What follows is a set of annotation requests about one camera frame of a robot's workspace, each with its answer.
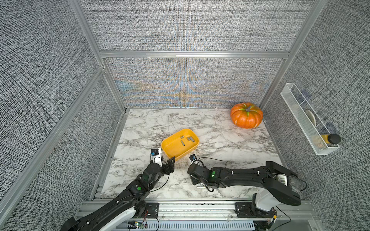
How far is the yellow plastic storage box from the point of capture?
0.95m

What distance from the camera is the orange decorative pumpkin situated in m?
1.01

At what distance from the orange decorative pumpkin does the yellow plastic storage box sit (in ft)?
1.08
